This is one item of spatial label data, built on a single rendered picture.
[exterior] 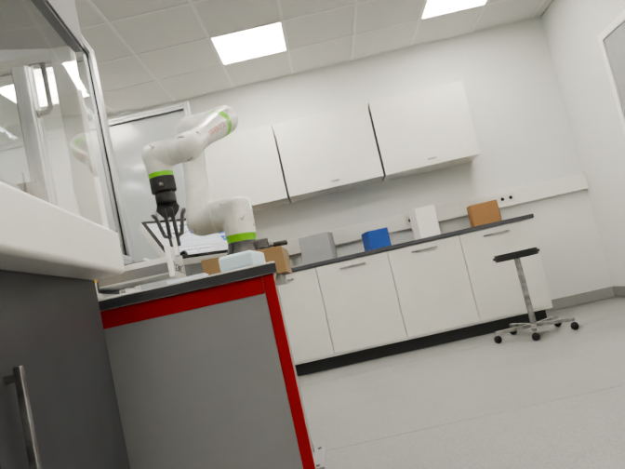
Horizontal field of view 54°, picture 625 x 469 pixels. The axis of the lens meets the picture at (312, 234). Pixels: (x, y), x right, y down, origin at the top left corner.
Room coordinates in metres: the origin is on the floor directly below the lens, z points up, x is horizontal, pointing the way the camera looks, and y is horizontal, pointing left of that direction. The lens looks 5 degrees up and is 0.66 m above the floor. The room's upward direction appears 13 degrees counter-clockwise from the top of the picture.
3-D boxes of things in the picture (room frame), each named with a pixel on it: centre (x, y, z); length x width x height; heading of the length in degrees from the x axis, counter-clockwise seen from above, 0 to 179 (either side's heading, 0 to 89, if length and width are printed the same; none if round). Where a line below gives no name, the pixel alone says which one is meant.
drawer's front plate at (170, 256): (2.24, 0.52, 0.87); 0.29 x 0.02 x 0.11; 5
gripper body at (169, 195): (2.21, 0.50, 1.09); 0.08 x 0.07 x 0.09; 95
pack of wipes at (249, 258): (1.66, 0.20, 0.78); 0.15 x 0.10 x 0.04; 173
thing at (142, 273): (2.22, 0.72, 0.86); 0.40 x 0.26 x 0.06; 95
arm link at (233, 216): (2.52, 0.30, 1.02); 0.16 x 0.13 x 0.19; 74
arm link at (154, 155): (2.21, 0.49, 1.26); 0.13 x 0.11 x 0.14; 73
